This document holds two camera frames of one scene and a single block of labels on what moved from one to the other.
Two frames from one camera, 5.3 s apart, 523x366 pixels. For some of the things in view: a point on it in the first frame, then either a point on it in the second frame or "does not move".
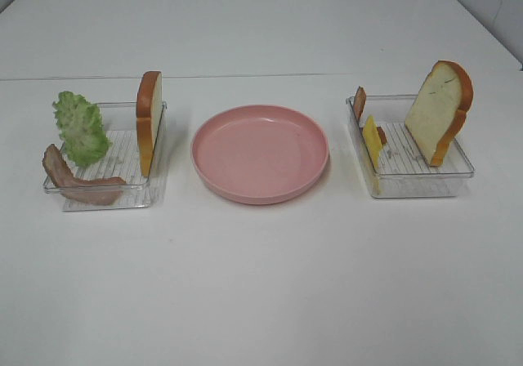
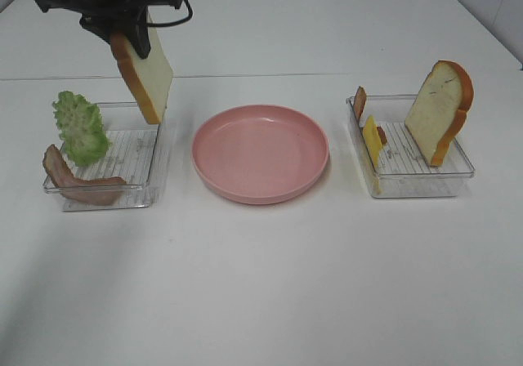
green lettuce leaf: [81, 128] does not move
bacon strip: [359, 104] does not move
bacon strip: [99, 191] does not move
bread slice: [149, 97] to [149, 79]
